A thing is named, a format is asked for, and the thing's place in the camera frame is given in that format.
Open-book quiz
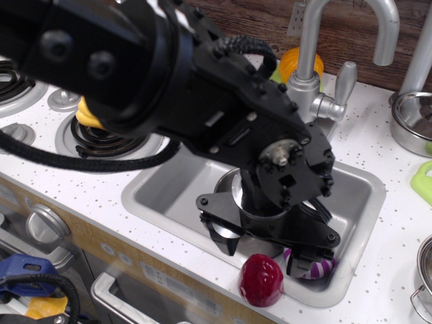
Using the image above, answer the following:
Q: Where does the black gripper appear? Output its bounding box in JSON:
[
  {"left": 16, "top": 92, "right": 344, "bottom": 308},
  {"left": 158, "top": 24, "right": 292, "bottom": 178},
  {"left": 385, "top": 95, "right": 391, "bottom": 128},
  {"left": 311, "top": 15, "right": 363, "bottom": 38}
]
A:
[{"left": 196, "top": 193, "right": 341, "bottom": 277}]

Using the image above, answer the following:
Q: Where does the purple striped sweet potato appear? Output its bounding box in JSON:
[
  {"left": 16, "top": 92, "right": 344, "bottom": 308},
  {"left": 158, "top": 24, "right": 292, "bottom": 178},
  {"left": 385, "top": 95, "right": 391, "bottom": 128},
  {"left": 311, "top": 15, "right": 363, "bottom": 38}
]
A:
[{"left": 283, "top": 248, "right": 336, "bottom": 280}]

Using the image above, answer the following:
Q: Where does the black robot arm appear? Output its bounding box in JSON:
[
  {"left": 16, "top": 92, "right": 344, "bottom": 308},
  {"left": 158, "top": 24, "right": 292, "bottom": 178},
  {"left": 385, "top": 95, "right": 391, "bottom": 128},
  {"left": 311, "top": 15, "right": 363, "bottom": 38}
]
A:
[{"left": 1, "top": 1, "right": 340, "bottom": 277}]

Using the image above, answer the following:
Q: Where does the silver pot in sink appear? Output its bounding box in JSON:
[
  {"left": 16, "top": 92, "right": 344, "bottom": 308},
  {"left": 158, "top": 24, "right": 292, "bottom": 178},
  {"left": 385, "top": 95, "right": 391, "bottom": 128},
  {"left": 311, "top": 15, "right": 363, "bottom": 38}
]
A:
[{"left": 214, "top": 169, "right": 282, "bottom": 257}]

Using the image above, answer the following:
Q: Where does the grey toy sink basin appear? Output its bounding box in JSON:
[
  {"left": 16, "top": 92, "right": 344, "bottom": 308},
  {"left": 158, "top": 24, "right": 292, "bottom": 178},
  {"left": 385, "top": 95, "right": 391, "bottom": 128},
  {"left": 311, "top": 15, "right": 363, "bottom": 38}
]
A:
[{"left": 121, "top": 148, "right": 386, "bottom": 307}]

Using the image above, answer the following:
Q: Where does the steel pot lower right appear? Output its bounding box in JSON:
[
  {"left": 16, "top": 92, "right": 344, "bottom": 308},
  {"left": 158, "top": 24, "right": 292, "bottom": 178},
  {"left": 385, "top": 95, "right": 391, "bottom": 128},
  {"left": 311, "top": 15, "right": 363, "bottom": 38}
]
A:
[{"left": 410, "top": 236, "right": 431, "bottom": 323}]

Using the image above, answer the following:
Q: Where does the steel pot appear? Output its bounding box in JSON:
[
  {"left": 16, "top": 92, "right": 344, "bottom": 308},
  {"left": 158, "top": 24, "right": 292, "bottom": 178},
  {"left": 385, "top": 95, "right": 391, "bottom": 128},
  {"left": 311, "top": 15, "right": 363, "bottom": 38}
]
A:
[
  {"left": 390, "top": 91, "right": 431, "bottom": 158},
  {"left": 410, "top": 236, "right": 431, "bottom": 323}
]

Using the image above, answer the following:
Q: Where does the steel pot upper right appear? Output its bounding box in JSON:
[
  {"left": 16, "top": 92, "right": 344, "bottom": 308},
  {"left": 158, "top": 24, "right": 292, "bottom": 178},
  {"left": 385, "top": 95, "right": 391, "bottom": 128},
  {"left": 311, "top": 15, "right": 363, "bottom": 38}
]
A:
[{"left": 390, "top": 91, "right": 431, "bottom": 158}]

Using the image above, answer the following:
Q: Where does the red toy strawberry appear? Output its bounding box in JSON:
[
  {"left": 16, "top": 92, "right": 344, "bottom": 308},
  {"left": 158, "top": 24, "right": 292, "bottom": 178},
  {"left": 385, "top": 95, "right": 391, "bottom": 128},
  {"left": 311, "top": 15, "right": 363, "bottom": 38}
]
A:
[{"left": 238, "top": 254, "right": 284, "bottom": 308}]

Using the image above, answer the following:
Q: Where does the silver toy faucet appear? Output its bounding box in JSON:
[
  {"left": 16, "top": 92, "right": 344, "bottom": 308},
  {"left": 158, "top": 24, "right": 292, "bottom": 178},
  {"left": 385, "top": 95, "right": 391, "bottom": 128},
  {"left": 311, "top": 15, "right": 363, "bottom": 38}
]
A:
[{"left": 286, "top": 0, "right": 400, "bottom": 126}]

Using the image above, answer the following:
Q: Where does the green plastic toy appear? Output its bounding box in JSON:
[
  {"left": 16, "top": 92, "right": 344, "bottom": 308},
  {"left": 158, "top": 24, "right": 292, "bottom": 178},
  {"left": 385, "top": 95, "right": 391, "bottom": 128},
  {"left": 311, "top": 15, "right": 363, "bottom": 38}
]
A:
[{"left": 410, "top": 161, "right": 432, "bottom": 205}]

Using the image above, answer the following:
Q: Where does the orange toy pepper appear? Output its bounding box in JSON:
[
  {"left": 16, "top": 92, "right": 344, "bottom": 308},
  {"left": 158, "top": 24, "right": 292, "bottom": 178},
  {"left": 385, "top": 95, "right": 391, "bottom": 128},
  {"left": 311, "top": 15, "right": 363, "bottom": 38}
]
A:
[{"left": 279, "top": 47, "right": 324, "bottom": 83}]

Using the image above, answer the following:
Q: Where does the silver oven dial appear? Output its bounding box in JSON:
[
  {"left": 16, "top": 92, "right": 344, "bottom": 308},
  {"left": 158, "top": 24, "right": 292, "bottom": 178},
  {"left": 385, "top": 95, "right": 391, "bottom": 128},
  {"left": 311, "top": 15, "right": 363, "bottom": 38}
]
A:
[{"left": 26, "top": 203, "right": 71, "bottom": 244}]

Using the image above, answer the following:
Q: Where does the near stove burner coil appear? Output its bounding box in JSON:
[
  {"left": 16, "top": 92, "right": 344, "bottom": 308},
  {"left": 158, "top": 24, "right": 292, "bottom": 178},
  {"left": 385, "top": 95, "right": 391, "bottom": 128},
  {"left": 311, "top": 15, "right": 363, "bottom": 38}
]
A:
[{"left": 55, "top": 113, "right": 163, "bottom": 161}]

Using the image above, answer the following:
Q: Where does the stove burner coil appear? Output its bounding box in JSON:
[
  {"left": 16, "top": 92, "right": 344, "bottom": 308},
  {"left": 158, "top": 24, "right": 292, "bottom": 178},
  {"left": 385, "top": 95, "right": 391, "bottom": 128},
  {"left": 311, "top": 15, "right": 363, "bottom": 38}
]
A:
[
  {"left": 1, "top": 57, "right": 48, "bottom": 118},
  {"left": 55, "top": 113, "right": 163, "bottom": 161}
]

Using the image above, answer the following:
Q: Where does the yellow toy corn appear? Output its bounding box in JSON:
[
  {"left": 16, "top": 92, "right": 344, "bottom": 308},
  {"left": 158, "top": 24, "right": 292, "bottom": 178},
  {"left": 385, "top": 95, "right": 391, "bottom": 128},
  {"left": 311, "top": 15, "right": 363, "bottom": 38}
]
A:
[{"left": 75, "top": 96, "right": 104, "bottom": 130}]

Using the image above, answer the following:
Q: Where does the yellow cloth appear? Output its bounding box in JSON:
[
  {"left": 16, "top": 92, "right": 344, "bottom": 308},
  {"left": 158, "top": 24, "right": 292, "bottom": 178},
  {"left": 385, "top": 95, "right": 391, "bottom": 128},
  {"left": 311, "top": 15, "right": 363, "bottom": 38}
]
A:
[{"left": 25, "top": 297, "right": 68, "bottom": 319}]

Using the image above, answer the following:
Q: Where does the blue clamp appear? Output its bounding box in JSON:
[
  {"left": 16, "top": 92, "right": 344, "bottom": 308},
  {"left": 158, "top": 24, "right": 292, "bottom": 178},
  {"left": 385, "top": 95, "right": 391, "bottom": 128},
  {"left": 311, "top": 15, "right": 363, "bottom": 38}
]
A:
[{"left": 1, "top": 254, "right": 57, "bottom": 302}]

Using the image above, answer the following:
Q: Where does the grey stove knob top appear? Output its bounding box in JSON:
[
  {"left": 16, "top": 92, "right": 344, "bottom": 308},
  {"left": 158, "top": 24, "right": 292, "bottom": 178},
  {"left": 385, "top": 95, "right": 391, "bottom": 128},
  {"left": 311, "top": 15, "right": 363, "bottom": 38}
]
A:
[{"left": 47, "top": 89, "right": 81, "bottom": 112}]

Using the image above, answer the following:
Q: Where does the grey stove knob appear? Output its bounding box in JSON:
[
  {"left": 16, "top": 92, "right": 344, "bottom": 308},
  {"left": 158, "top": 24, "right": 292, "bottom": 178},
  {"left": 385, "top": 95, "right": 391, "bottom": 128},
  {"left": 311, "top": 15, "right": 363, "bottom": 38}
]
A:
[
  {"left": 1, "top": 123, "right": 36, "bottom": 146},
  {"left": 47, "top": 89, "right": 81, "bottom": 112}
]

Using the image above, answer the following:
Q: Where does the grey stove knob left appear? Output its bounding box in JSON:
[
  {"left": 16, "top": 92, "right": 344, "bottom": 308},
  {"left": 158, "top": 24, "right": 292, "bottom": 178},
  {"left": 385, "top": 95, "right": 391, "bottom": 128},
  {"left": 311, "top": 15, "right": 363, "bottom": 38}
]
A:
[{"left": 1, "top": 123, "right": 36, "bottom": 146}]

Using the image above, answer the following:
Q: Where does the far stove burner coil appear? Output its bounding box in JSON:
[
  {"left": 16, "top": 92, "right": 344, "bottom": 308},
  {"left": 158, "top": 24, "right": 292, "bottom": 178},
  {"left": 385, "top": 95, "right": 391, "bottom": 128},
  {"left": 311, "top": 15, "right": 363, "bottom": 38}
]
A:
[{"left": 1, "top": 57, "right": 48, "bottom": 118}]

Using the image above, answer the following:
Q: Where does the black braided cable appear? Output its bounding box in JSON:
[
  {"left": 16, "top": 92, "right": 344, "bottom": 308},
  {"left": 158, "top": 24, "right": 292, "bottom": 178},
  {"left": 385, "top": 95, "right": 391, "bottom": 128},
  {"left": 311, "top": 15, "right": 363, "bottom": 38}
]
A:
[{"left": 0, "top": 130, "right": 182, "bottom": 172}]

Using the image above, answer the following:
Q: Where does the silver oven door handle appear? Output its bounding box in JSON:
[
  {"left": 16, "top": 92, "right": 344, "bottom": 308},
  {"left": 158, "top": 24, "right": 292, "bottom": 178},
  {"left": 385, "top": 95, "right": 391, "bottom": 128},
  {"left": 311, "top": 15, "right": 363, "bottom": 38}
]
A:
[{"left": 90, "top": 272, "right": 189, "bottom": 323}]

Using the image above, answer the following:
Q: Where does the silver post right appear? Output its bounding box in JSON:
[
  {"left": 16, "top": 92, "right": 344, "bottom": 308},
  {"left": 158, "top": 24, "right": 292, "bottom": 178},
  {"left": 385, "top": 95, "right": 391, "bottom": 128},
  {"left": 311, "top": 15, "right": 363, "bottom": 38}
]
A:
[{"left": 389, "top": 7, "right": 431, "bottom": 105}]

